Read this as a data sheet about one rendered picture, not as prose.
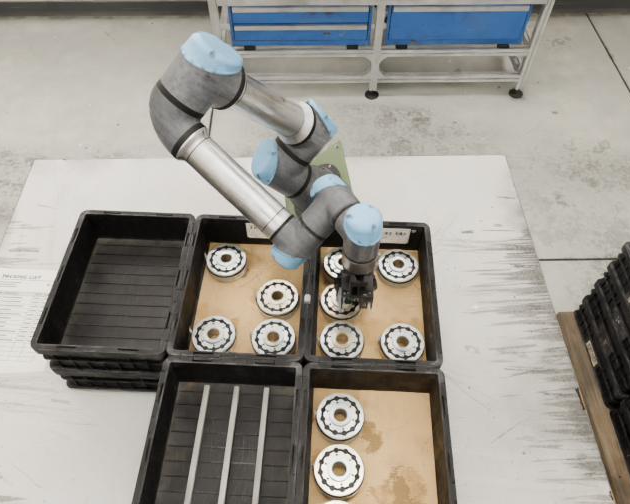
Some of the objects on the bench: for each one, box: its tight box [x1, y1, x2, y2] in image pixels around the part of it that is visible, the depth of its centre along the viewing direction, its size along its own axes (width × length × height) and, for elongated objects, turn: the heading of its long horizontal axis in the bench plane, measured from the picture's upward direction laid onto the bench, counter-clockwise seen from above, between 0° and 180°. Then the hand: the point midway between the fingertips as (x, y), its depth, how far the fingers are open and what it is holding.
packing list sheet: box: [0, 267, 58, 374], centre depth 150 cm, size 33×23×1 cm
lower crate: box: [50, 368, 160, 392], centre depth 145 cm, size 40×30×12 cm
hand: (353, 301), depth 137 cm, fingers open, 4 cm apart
